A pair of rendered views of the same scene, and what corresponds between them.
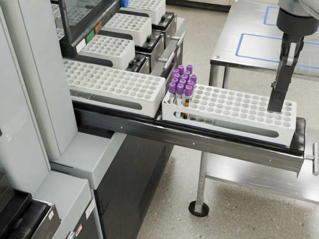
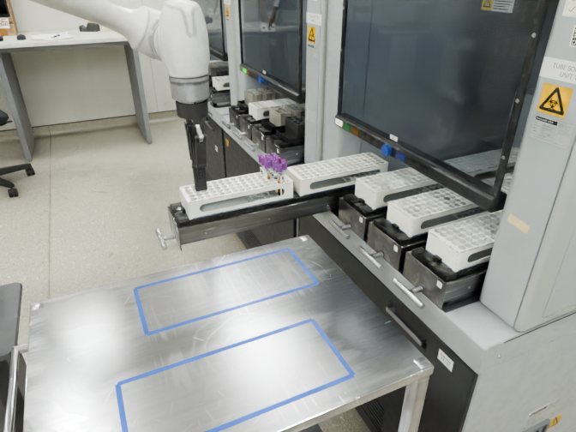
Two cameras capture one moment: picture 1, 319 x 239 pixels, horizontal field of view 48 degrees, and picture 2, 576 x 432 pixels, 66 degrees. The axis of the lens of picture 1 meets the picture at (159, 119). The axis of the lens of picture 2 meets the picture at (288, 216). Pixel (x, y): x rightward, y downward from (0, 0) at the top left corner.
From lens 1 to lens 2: 1.75 m
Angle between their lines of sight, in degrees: 99
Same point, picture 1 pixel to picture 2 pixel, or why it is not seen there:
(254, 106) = (218, 189)
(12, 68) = (316, 87)
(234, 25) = (345, 292)
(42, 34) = (333, 91)
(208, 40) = not seen: outside the picture
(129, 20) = (423, 207)
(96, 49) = (384, 176)
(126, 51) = (361, 183)
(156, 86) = (297, 174)
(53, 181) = not seen: hidden behind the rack
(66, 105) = (333, 153)
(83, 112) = not seen: hidden behind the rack
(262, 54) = (263, 263)
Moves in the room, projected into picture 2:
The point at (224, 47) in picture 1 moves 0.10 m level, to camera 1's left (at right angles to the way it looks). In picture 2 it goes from (312, 252) to (341, 237)
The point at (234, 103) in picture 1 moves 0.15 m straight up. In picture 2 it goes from (233, 186) to (230, 133)
